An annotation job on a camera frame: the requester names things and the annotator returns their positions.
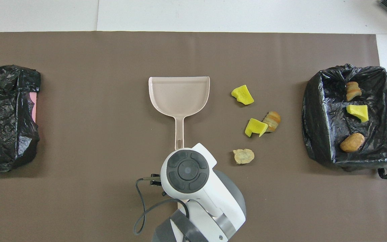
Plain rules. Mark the pale and orange croissant toy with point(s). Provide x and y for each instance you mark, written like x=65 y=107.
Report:
x=353 y=90

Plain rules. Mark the brown table mat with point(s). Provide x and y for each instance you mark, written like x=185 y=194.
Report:
x=79 y=201

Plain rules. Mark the pink bin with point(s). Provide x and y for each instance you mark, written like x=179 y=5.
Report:
x=34 y=107

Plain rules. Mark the yellow foam chunk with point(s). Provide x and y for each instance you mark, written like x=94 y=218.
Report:
x=244 y=95
x=254 y=127
x=358 y=112

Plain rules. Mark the orange striped croissant toy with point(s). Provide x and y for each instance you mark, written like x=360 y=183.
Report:
x=273 y=120

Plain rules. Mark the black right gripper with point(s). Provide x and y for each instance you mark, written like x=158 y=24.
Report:
x=156 y=179

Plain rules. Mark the pale pastry toy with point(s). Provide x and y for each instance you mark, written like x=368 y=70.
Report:
x=244 y=156

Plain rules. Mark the black plastic trash bag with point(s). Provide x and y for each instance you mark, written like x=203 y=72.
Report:
x=2 y=141
x=321 y=127

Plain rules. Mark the brown bread roll toy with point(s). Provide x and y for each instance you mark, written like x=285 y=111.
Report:
x=352 y=142

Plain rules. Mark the beige plastic dustpan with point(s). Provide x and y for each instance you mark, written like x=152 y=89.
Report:
x=178 y=97

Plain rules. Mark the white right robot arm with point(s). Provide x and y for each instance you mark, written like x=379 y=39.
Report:
x=213 y=198

